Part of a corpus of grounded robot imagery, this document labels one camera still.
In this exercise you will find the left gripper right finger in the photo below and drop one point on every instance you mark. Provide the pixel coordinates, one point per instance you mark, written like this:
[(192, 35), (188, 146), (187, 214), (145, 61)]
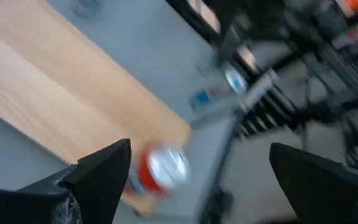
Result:
[(328, 199)]

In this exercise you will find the silver blue Red Bull can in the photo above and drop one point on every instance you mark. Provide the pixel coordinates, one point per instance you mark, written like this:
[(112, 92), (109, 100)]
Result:
[(235, 81)]

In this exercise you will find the red Fanta soda can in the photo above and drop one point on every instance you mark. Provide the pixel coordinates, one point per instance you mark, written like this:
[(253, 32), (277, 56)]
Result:
[(145, 174)]

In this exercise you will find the black aluminium rig frame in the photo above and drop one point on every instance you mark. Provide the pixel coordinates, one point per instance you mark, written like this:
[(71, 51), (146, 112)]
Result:
[(259, 121)]

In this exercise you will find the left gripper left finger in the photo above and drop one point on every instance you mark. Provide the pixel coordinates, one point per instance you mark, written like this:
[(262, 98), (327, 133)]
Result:
[(98, 180)]

